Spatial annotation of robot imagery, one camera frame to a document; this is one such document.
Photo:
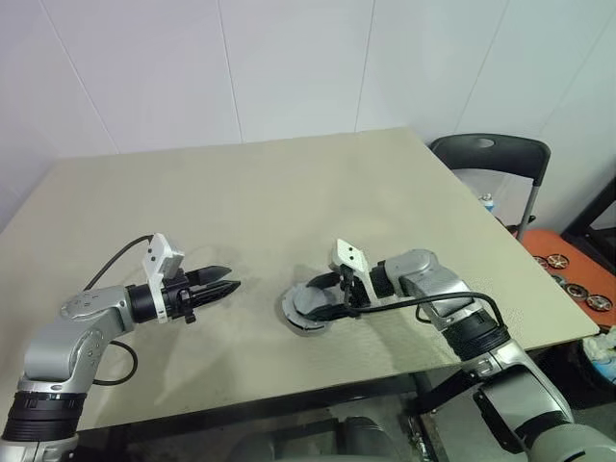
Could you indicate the spare motor housing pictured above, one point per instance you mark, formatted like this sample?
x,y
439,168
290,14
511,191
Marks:
x,y
575,291

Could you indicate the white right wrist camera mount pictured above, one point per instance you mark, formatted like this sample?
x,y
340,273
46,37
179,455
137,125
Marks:
x,y
358,264

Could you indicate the dark grey rounded shape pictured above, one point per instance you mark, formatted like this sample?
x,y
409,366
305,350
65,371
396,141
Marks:
x,y
364,440

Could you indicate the black folding chair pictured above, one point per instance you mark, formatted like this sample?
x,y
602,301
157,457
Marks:
x,y
505,154

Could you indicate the silver round motor lid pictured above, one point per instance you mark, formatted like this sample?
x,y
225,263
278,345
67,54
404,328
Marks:
x,y
310,298

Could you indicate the bottle with blue cap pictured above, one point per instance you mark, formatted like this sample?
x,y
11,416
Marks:
x,y
488,204

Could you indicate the spare grey motor lid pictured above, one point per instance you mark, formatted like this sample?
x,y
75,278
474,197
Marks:
x,y
560,279

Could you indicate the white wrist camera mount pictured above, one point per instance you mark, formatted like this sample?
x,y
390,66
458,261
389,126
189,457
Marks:
x,y
358,264
159,250

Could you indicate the black metal rack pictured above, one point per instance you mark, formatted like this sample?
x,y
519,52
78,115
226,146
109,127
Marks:
x,y
601,240

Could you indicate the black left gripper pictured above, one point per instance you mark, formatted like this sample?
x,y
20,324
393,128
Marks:
x,y
177,296

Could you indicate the black table frame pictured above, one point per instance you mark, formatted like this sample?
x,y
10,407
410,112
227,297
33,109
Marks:
x,y
337,391

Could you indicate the white crumpled tissue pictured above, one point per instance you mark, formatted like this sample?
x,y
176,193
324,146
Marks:
x,y
599,344

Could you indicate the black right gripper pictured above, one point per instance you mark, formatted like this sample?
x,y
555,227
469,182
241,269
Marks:
x,y
357,294

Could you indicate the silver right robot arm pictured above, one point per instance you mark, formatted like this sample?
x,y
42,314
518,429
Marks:
x,y
423,269

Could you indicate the orange tray with parts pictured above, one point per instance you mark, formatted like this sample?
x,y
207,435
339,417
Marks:
x,y
544,240

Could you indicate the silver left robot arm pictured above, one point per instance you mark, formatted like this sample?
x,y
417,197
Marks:
x,y
58,337

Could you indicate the black waste bin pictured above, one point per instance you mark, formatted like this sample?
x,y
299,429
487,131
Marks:
x,y
584,370

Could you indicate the spare spoked rotor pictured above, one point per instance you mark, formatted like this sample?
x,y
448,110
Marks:
x,y
557,261
541,261
598,302

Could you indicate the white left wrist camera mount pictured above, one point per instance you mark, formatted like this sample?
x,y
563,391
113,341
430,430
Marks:
x,y
159,250

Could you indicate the silver motor housing copper windings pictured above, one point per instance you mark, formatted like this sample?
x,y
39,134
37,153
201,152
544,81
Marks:
x,y
300,331

